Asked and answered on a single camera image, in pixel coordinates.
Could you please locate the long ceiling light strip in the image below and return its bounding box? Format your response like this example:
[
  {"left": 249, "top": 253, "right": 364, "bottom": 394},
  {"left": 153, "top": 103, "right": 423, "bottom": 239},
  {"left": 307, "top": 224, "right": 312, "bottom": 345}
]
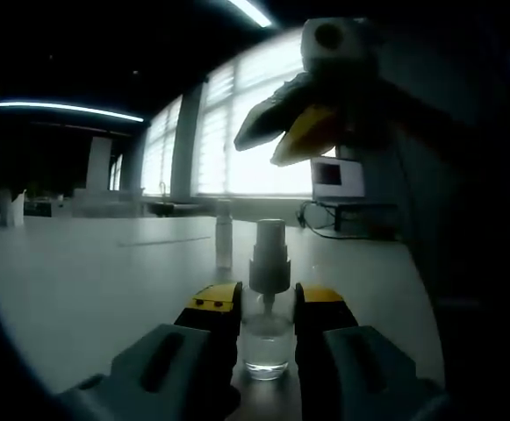
[
  {"left": 227, "top": 0, "right": 274, "bottom": 28},
  {"left": 0, "top": 101, "right": 145, "bottom": 125}
]

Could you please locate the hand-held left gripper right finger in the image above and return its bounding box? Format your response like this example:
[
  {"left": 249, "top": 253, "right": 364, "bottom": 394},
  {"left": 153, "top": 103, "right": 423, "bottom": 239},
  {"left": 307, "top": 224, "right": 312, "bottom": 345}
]
[{"left": 293, "top": 282, "right": 453, "bottom": 421}]

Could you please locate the clear plastic bottle cover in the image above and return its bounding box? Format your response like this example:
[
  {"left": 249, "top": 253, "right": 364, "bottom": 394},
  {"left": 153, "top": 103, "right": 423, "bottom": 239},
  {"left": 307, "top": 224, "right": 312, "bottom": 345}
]
[{"left": 215, "top": 199, "right": 234, "bottom": 225}]

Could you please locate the small desktop monitor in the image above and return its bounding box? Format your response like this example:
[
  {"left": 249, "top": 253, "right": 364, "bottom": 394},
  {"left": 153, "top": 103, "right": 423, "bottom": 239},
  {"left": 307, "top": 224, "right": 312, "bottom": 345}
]
[{"left": 311, "top": 156, "right": 366, "bottom": 199}]

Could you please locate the white column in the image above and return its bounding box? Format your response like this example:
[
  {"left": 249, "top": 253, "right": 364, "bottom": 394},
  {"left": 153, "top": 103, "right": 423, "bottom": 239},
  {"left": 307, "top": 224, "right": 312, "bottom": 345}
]
[{"left": 88, "top": 135, "right": 113, "bottom": 191}]

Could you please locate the pale opaque pump bottle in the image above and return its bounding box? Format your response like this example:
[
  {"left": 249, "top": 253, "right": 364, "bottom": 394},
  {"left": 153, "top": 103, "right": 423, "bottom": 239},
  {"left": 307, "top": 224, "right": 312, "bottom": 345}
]
[{"left": 215, "top": 199, "right": 235, "bottom": 269}]

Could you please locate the large bright window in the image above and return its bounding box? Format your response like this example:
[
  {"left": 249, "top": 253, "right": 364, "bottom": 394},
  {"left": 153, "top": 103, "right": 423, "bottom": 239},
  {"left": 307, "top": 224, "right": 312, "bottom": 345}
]
[{"left": 142, "top": 32, "right": 340, "bottom": 199}]

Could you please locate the black t-shirt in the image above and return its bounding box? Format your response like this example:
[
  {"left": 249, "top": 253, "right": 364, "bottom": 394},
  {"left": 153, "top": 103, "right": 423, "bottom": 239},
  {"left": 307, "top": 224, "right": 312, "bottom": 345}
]
[{"left": 359, "top": 25, "right": 510, "bottom": 396}]

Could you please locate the clear glass pump bottle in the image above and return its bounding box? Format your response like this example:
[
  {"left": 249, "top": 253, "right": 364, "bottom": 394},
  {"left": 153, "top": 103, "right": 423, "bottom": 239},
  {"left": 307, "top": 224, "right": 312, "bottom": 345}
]
[{"left": 241, "top": 218, "right": 292, "bottom": 381}]

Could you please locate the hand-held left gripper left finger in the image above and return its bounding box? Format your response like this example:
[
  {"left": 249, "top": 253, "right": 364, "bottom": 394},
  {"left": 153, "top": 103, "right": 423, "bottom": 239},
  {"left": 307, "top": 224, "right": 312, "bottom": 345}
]
[{"left": 54, "top": 282, "right": 243, "bottom": 421}]

